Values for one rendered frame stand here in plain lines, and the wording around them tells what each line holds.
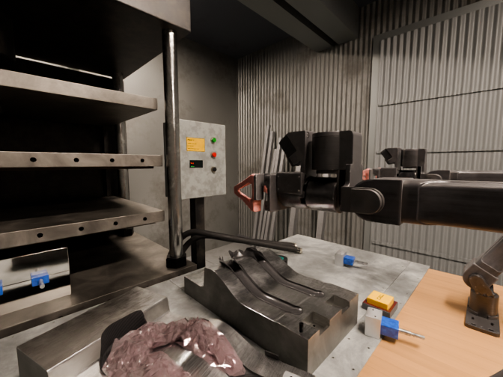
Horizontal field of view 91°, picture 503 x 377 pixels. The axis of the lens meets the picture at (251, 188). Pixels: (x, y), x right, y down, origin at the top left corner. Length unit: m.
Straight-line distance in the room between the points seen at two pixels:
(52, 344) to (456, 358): 0.87
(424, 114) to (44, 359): 2.69
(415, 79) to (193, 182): 2.15
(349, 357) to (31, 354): 0.65
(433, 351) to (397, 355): 0.09
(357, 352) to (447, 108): 2.23
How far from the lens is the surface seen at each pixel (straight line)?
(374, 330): 0.80
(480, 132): 2.63
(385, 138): 2.72
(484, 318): 1.05
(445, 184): 0.36
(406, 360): 0.79
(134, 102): 1.19
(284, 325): 0.64
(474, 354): 0.89
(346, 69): 3.05
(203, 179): 1.35
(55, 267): 1.11
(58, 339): 0.68
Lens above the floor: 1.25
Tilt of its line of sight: 6 degrees down
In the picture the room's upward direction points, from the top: straight up
